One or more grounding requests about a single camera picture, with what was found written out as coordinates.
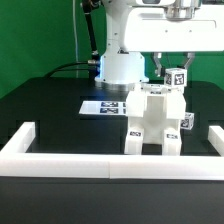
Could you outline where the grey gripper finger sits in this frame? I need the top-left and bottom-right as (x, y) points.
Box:
(182, 52), (195, 69)
(152, 52), (165, 77)

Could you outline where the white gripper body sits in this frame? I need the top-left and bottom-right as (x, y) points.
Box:
(119, 0), (224, 52)

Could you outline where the white tagged cube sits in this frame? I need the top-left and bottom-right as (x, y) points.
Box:
(164, 68), (187, 88)
(181, 112), (194, 130)

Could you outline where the white chair seat part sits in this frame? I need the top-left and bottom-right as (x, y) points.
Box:
(126, 96), (183, 145)

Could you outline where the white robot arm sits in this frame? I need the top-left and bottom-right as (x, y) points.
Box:
(95, 0), (224, 89)

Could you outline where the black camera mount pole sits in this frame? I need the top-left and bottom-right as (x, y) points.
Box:
(81, 0), (100, 60)

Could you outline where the thin white cable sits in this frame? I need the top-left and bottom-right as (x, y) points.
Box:
(72, 0), (80, 79)

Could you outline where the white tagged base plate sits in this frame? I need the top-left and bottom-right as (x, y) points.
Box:
(79, 101), (126, 116)

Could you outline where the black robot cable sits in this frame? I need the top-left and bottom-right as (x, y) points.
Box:
(44, 61), (100, 79)

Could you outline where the white U-shaped fence frame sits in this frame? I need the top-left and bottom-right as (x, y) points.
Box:
(0, 122), (224, 181)

